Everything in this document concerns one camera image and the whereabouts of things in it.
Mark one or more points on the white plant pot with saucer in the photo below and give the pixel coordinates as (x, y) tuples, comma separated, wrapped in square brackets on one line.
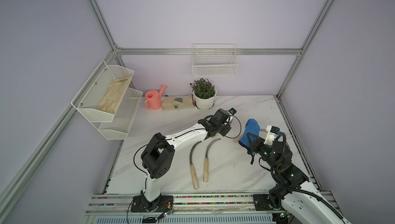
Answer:
[(204, 100)]

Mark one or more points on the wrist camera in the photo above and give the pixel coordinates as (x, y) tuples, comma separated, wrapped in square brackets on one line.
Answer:
[(232, 111), (272, 133)]

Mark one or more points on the beige work glove on table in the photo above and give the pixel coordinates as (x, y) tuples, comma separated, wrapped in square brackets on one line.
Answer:
[(177, 102)]

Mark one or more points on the aluminium frame profile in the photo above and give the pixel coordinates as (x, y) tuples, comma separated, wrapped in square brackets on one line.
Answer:
[(22, 180)]

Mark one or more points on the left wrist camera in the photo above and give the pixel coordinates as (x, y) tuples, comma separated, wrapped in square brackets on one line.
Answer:
[(232, 111)]

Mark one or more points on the white mesh lower shelf basket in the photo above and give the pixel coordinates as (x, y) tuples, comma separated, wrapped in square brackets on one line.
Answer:
[(120, 127)]

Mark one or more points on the pink watering can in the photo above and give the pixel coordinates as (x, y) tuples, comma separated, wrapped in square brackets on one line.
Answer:
[(153, 99)]

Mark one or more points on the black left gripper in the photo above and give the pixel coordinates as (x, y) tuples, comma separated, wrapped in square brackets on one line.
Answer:
[(227, 129)]

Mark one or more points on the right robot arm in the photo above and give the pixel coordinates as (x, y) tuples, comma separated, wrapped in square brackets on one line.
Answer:
[(293, 191)]

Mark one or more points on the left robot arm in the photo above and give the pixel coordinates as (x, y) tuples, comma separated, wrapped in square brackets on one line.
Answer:
[(159, 152)]

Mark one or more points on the white mesh shelf basket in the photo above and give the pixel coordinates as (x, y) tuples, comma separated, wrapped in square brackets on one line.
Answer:
[(120, 127), (89, 101)]

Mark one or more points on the blue fluffy rag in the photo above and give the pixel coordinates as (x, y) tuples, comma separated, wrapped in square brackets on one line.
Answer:
[(253, 128)]

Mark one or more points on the white wire wall basket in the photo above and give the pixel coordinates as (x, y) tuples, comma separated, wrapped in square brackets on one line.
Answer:
[(214, 60)]

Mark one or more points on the white mesh upper shelf basket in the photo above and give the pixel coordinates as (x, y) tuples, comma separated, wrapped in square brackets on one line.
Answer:
[(89, 101)]

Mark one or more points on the sickle with wooden handle middle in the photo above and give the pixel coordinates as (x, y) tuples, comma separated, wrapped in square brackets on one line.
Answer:
[(206, 161)]

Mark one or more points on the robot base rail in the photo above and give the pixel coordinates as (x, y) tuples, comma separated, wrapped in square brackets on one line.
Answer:
[(224, 208)]

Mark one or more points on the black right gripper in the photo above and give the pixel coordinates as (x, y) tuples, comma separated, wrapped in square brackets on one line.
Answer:
[(257, 142)]

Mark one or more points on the green potted plant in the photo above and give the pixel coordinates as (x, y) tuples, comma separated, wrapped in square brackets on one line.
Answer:
[(203, 88)]

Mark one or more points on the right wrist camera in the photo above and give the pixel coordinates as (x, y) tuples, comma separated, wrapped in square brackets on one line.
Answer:
[(272, 133)]

